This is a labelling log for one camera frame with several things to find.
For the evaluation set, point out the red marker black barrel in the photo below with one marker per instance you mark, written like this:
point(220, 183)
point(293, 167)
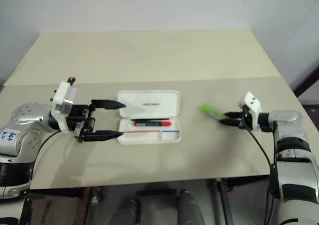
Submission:
point(152, 123)

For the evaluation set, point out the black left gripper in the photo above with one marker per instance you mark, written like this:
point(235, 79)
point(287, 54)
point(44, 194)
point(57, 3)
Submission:
point(79, 117)

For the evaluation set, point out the green marker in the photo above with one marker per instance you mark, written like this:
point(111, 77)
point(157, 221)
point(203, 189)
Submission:
point(208, 109)

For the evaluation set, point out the dark diagonal beam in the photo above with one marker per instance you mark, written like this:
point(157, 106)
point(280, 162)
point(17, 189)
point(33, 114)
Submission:
point(306, 81)

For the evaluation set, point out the white pencil case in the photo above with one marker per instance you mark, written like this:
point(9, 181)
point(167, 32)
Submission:
point(149, 102)

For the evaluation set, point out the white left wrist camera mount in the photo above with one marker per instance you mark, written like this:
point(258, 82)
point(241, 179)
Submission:
point(61, 95)

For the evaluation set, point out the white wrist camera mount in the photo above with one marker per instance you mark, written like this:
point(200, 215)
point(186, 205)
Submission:
point(253, 105)
point(61, 95)

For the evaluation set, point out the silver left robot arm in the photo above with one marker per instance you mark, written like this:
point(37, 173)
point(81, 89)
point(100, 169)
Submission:
point(25, 115)

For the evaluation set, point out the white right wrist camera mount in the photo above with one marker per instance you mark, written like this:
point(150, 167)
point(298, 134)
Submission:
point(253, 105)

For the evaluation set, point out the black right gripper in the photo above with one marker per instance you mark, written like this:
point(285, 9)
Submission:
point(244, 119)

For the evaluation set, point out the white label blue handwriting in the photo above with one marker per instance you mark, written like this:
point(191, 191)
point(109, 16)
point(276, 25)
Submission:
point(8, 136)

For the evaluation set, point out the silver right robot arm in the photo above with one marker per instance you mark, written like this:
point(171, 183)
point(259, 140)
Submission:
point(291, 145)

